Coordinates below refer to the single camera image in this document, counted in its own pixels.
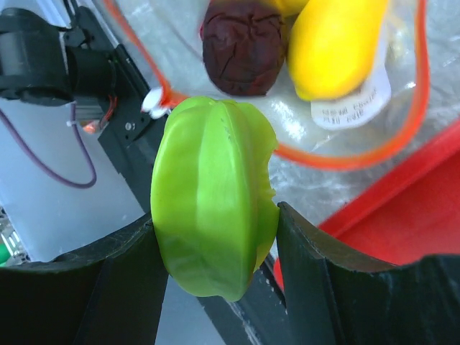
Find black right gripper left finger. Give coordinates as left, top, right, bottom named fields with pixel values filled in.
left=1, top=215, right=167, bottom=344

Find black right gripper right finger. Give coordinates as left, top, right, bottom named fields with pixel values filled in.
left=277, top=202, right=459, bottom=344

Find green ridged fruit toy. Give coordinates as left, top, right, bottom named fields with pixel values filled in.
left=150, top=96, right=280, bottom=302

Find clear zip bag orange zipper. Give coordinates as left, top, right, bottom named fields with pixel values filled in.
left=101, top=1, right=459, bottom=222

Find yellow pear toy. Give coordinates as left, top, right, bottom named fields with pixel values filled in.
left=287, top=0, right=389, bottom=101

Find dark red fruit toy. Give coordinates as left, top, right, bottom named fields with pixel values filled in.
left=202, top=1, right=288, bottom=97

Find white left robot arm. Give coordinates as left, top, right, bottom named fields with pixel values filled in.
left=1, top=6, right=116, bottom=106

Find red plastic bin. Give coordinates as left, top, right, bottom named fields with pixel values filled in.
left=272, top=120, right=460, bottom=292

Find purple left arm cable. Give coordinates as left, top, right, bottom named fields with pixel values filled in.
left=0, top=100, right=98, bottom=190

